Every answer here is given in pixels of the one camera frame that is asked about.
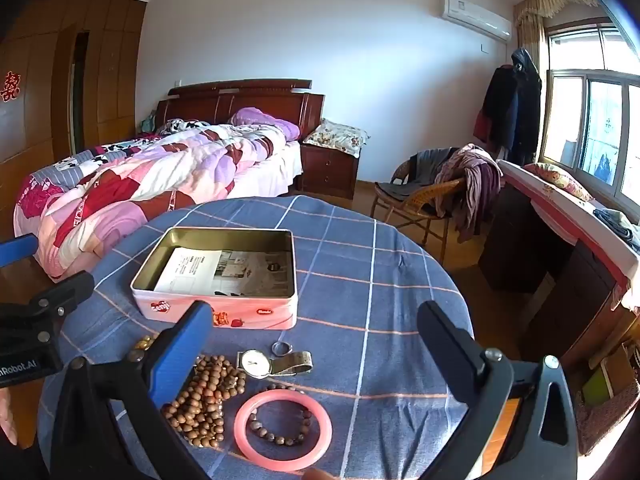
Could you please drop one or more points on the dark grey clothing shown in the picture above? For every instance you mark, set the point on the dark grey clothing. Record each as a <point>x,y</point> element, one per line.
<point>425,165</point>

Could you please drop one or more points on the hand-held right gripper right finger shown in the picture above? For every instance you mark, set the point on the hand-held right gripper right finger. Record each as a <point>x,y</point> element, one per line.
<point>449,347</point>

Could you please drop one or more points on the folded dark clothes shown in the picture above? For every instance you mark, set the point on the folded dark clothes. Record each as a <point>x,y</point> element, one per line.
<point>620,225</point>

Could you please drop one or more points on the person's left hand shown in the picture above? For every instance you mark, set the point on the person's left hand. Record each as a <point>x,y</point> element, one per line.
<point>6,417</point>

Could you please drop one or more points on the pink patchwork quilt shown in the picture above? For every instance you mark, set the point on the pink patchwork quilt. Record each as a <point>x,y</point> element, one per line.
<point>150,180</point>

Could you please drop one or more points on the white air conditioner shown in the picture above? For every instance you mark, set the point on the white air conditioner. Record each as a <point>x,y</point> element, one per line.
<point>477,15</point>

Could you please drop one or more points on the pink desk cloth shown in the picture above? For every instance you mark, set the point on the pink desk cloth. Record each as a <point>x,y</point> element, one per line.
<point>565,215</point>

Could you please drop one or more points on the pink bangle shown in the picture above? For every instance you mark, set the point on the pink bangle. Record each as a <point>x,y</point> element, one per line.
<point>241,432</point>

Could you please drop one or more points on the wicker chair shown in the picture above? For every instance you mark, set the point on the wicker chair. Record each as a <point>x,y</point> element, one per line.
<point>415,205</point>

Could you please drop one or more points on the dark wooden nightstand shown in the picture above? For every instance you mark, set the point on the dark wooden nightstand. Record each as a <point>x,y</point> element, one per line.
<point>327,172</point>

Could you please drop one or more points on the silver wristwatch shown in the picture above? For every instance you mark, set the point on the silver wristwatch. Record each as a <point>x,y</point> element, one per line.
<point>255,364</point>

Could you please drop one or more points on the teal cloth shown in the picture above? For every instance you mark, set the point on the teal cloth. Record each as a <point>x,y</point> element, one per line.
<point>146,123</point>

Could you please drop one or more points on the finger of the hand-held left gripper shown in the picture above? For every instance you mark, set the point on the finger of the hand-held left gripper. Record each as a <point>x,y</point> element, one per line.
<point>67,290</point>
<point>17,251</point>

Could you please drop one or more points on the printed paper sheet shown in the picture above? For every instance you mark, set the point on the printed paper sheet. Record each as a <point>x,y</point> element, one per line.
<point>225,270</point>

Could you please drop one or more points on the woven basket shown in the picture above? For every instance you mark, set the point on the woven basket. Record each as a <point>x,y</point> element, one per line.
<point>605,420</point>

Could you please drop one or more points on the pink tin box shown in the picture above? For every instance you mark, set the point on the pink tin box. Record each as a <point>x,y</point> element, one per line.
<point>220,310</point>

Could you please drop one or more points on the floral pillow with red trim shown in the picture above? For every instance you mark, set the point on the floral pillow with red trim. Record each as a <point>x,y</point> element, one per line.
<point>560,180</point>

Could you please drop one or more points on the hanging dark coats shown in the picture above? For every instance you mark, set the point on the hanging dark coats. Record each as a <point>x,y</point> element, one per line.
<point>515,105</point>

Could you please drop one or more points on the brown wooden wardrobe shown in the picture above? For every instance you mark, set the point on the brown wooden wardrobe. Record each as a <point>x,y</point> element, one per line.
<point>40,110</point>

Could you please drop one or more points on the dark wooden desk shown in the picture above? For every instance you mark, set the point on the dark wooden desk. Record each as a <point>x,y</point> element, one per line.
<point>525,250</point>

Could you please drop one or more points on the floral pillow with white ground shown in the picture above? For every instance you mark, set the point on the floral pillow with white ground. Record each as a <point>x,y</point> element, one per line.
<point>335,136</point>

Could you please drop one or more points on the beige curtain valance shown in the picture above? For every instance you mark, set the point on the beige curtain valance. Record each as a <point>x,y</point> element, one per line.
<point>550,2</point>

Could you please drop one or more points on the black white patterned bedsheet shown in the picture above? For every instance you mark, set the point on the black white patterned bedsheet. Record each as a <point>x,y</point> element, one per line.
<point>95,157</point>

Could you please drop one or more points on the mauve clothing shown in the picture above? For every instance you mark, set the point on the mauve clothing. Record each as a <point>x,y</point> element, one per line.
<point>470,185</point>

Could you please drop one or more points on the purple pillow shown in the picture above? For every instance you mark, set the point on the purple pillow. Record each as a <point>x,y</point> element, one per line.
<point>260,119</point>

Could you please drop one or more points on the red paper decoration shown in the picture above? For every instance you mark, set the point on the red paper decoration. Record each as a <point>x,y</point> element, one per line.
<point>10,86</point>

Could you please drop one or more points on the window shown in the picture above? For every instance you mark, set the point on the window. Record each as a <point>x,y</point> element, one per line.
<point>600,125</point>

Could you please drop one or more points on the dark wooden bed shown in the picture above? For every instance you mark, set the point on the dark wooden bed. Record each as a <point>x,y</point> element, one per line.
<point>220,102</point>

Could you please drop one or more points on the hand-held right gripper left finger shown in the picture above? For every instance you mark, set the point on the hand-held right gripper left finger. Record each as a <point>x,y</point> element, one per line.
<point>186,355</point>

